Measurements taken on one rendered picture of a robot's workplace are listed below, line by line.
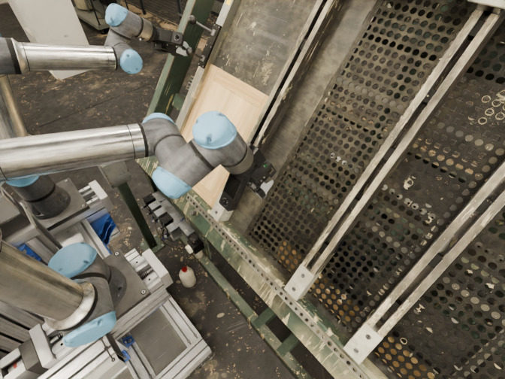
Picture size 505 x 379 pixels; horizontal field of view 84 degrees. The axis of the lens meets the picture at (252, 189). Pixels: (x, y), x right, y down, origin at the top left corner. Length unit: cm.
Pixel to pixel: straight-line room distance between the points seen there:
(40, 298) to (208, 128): 47
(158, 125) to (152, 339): 142
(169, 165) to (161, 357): 140
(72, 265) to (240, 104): 87
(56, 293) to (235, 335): 143
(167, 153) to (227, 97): 81
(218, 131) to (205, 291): 170
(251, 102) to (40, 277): 94
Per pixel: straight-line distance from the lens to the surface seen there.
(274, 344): 182
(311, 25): 117
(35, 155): 64
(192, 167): 56
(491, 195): 95
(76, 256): 91
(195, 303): 211
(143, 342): 189
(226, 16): 149
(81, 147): 64
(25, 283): 68
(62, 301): 76
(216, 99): 141
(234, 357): 199
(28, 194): 131
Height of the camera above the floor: 195
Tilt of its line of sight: 49 degrees down
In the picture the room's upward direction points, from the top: straight up
